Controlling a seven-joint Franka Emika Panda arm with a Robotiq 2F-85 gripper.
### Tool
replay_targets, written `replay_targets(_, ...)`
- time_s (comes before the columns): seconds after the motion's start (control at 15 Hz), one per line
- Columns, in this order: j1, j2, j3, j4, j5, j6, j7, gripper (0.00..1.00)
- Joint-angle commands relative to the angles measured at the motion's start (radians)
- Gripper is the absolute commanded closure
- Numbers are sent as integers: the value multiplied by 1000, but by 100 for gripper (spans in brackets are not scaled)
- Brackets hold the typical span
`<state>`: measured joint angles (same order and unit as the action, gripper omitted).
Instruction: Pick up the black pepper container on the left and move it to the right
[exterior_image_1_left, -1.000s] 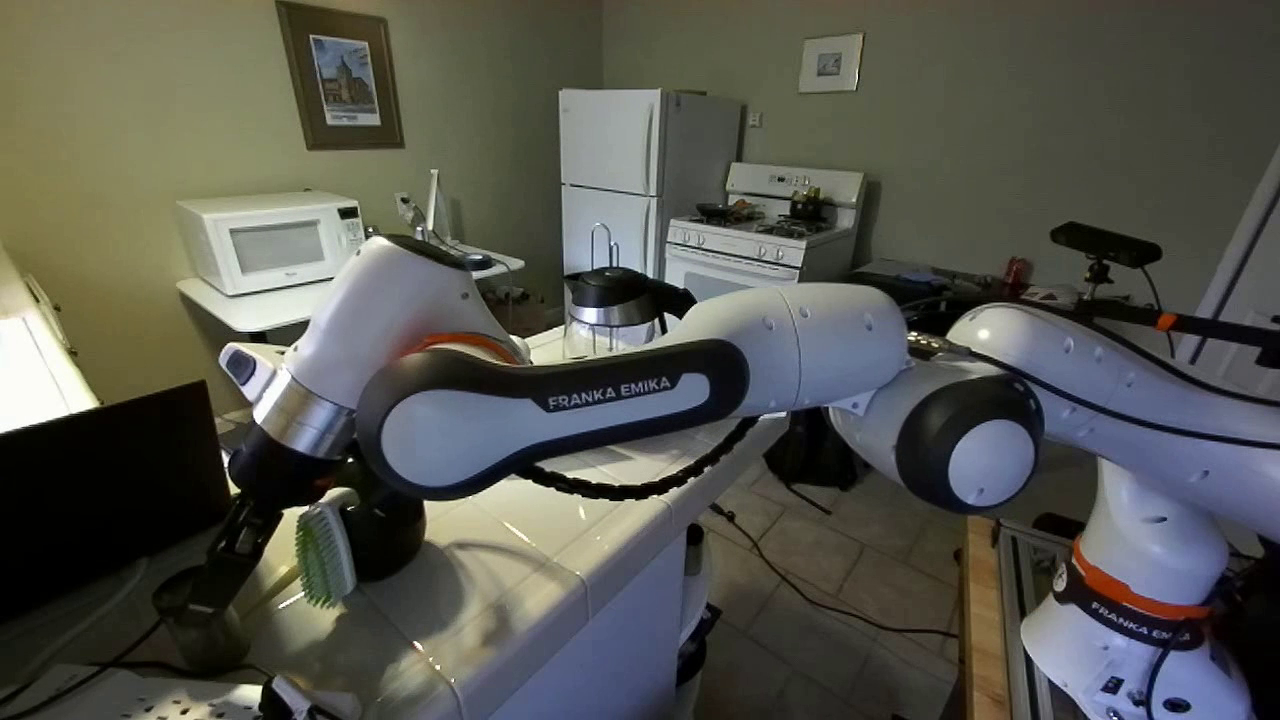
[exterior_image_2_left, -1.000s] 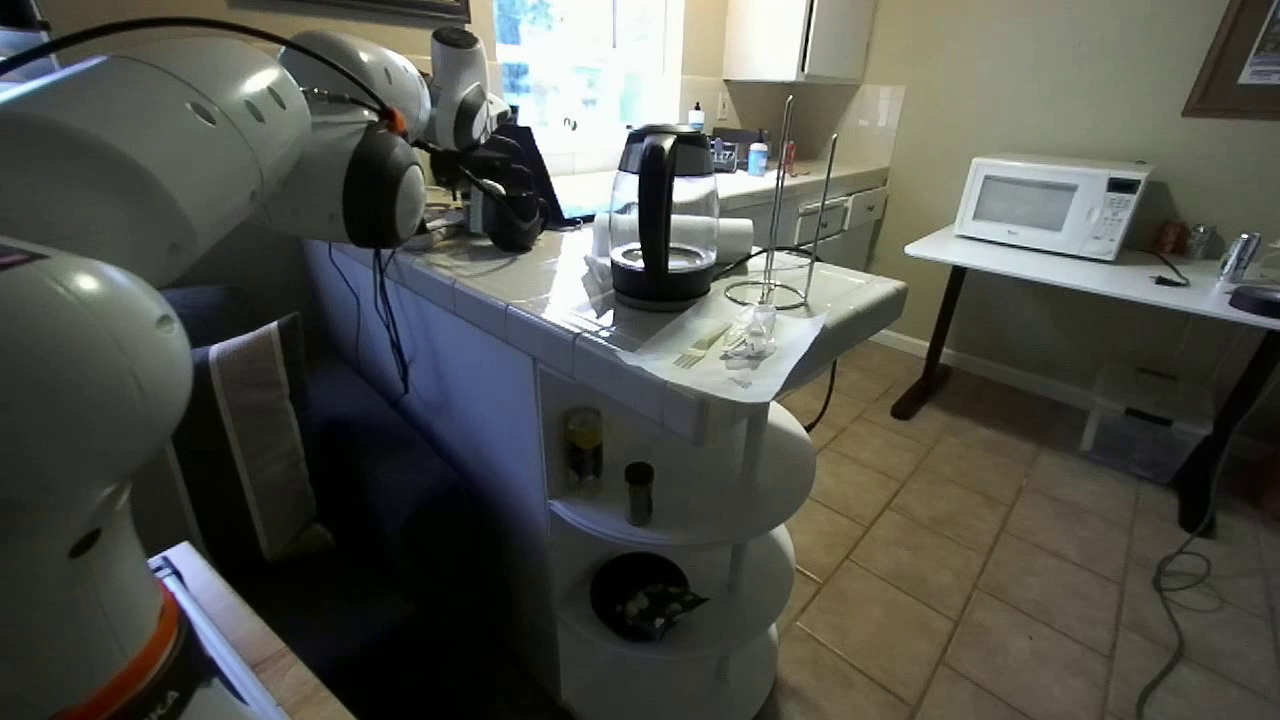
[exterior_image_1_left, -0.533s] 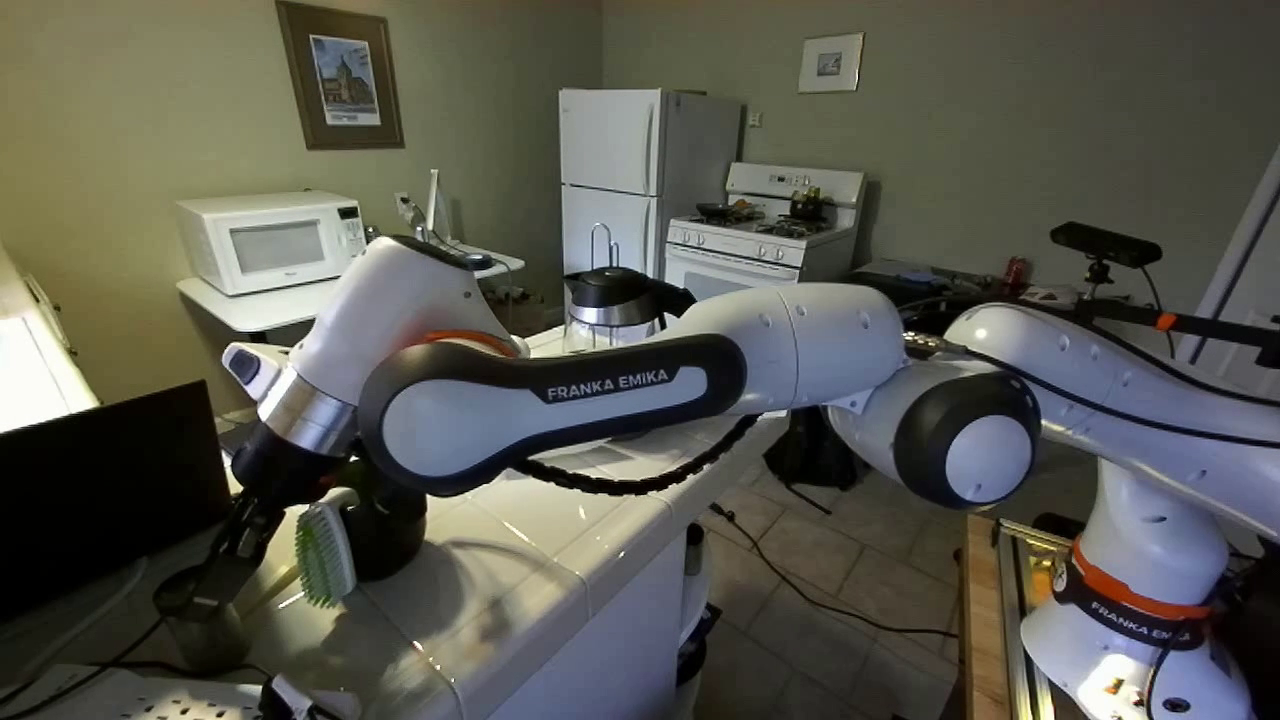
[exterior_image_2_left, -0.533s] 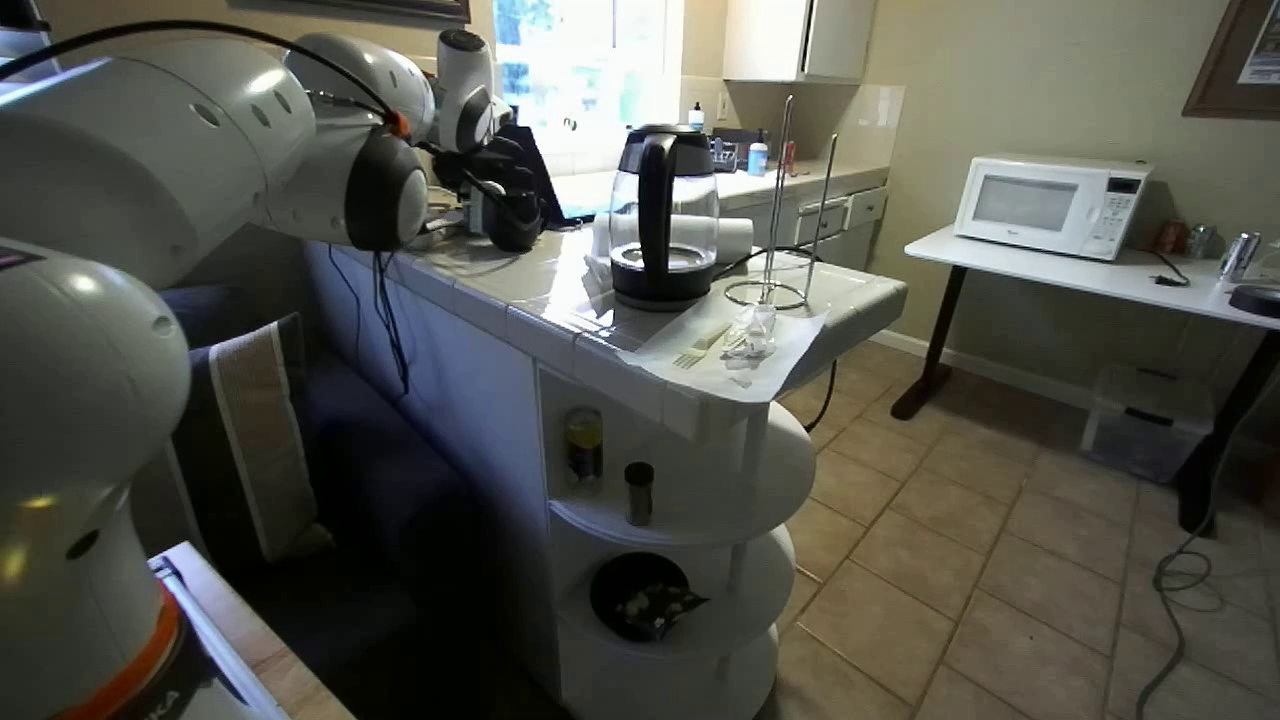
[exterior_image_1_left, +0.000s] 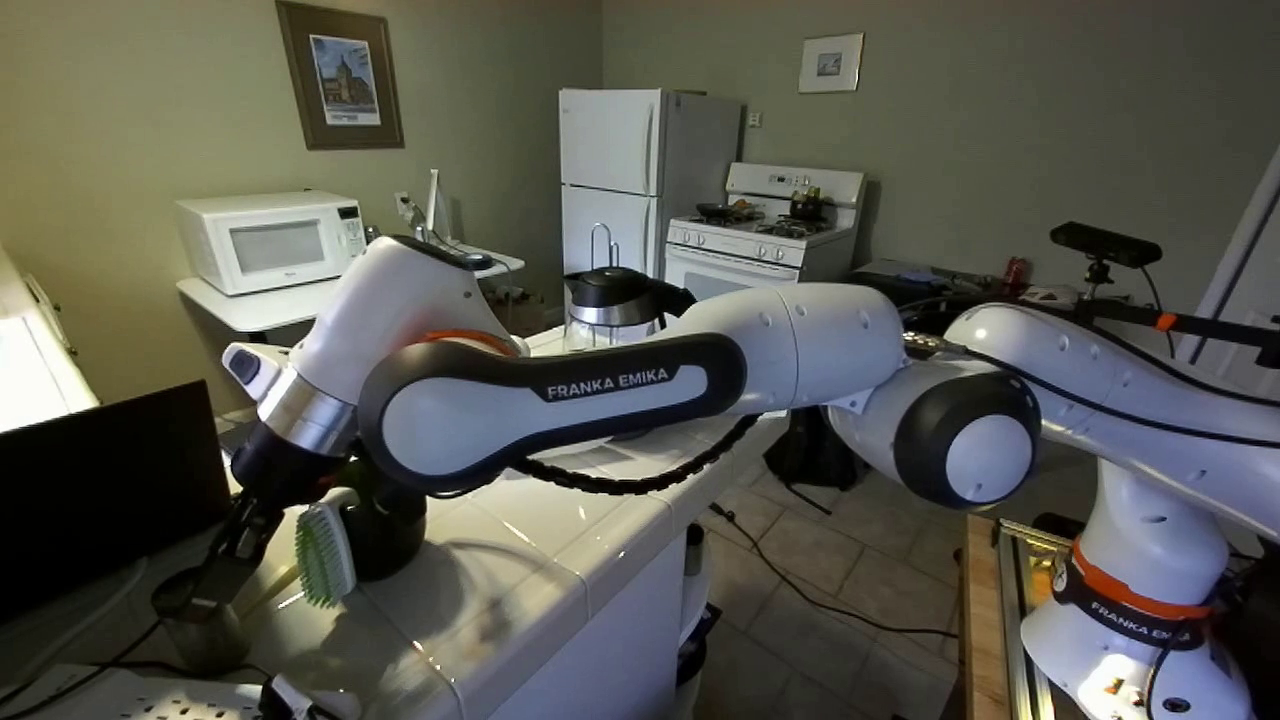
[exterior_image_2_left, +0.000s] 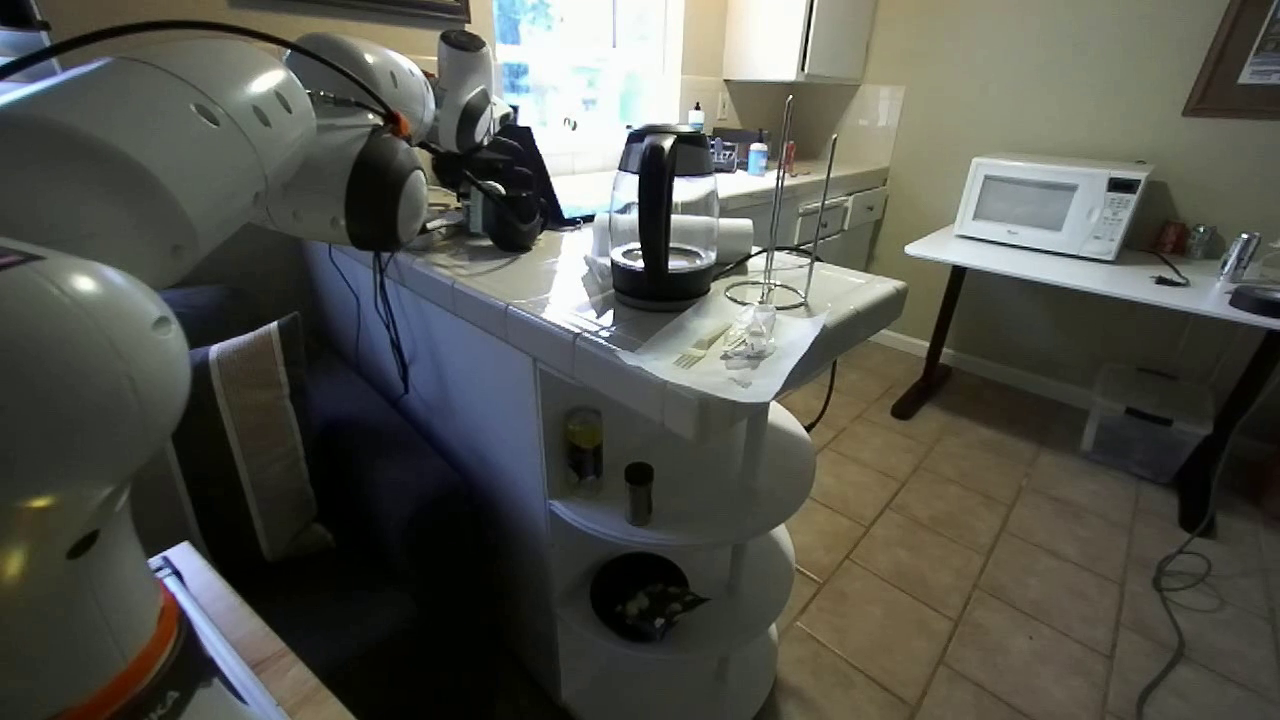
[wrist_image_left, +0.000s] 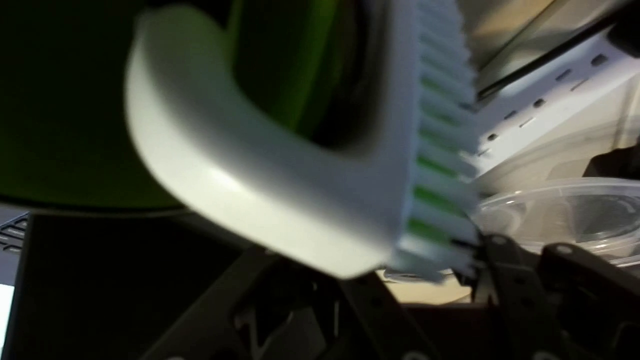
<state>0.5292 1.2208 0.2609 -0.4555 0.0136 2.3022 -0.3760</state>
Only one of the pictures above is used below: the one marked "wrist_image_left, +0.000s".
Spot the clear plastic container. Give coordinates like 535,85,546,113
474,175,640,272

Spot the white green dish brush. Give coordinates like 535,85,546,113
122,0,486,282

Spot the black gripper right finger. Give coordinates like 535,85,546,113
474,229,640,360

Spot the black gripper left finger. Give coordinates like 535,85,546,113
142,250,436,360

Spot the white power strip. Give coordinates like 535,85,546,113
466,28,640,195

